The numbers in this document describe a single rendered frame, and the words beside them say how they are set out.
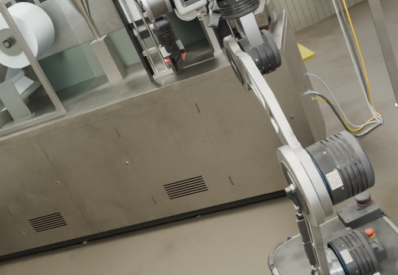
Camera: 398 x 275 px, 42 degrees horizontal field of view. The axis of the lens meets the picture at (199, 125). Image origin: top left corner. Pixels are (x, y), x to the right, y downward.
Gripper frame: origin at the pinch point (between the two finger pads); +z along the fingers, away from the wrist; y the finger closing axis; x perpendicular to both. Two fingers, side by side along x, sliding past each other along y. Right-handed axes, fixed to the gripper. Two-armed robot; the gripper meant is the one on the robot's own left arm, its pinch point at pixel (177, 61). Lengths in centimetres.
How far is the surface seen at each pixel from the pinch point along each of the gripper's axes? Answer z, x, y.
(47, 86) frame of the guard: 21, -47, 70
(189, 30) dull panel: 44, -63, -16
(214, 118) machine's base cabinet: 44.1, 5.4, -5.6
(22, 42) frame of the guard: -2, -60, 70
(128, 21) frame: 4.2, -46.5, 14.0
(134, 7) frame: -1.8, -47.2, 7.7
